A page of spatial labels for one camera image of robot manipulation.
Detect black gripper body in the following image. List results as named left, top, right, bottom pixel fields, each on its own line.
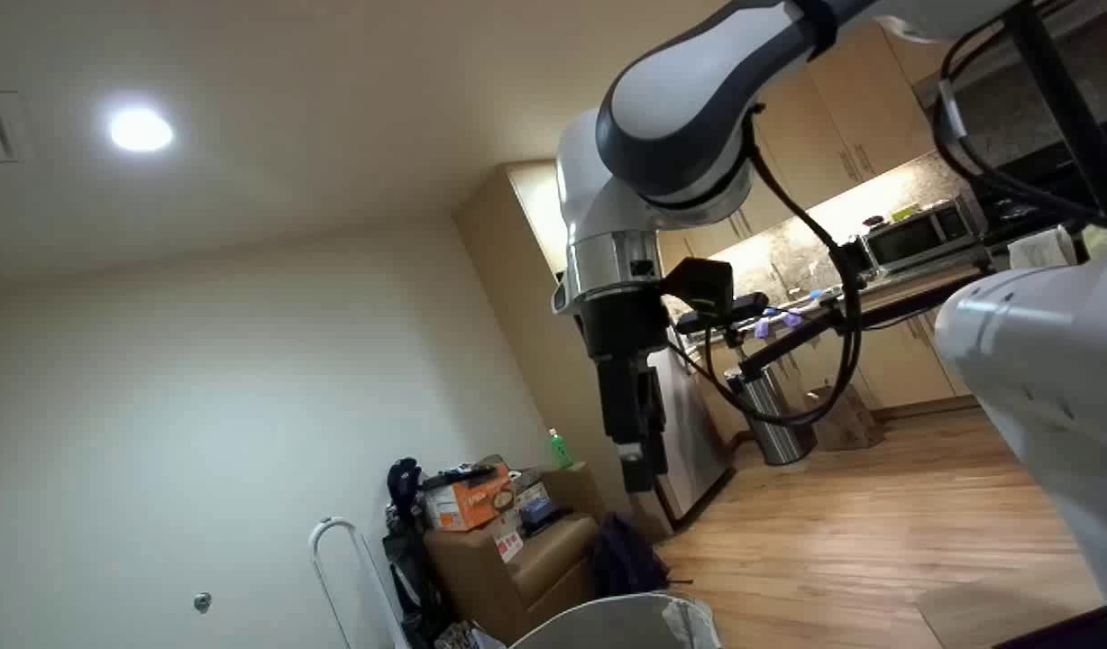
left=575, top=289, right=669, bottom=493

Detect silver microwave oven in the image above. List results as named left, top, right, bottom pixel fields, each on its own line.
left=862, top=200, right=981, bottom=276

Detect steel trash can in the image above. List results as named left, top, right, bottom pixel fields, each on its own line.
left=730, top=372, right=815, bottom=466

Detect white curved pipe stand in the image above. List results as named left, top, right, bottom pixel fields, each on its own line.
left=306, top=515, right=401, bottom=649

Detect brown leather sofa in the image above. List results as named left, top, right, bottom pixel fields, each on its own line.
left=427, top=466, right=608, bottom=642

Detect green bottle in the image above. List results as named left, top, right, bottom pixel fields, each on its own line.
left=549, top=431, right=578, bottom=469

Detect white mesh laundry bag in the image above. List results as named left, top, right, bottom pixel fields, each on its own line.
left=509, top=592, right=727, bottom=649

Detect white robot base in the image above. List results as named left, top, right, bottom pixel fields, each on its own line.
left=937, top=253, right=1107, bottom=605

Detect orange box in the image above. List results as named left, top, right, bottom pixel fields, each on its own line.
left=421, top=472, right=509, bottom=535

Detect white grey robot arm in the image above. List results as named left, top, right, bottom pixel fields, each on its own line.
left=551, top=0, right=1017, bottom=492

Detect dark purple backpack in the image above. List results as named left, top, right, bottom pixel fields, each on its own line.
left=591, top=515, right=670, bottom=595

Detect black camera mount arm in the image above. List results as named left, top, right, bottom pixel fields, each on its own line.
left=674, top=256, right=996, bottom=369

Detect round ceiling light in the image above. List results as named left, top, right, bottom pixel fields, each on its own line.
left=104, top=104, right=177, bottom=156

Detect stainless steel refrigerator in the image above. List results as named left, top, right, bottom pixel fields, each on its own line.
left=648, top=349, right=733, bottom=528

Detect wooden kitchen cabinets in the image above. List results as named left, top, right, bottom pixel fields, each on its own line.
left=657, top=21, right=979, bottom=265

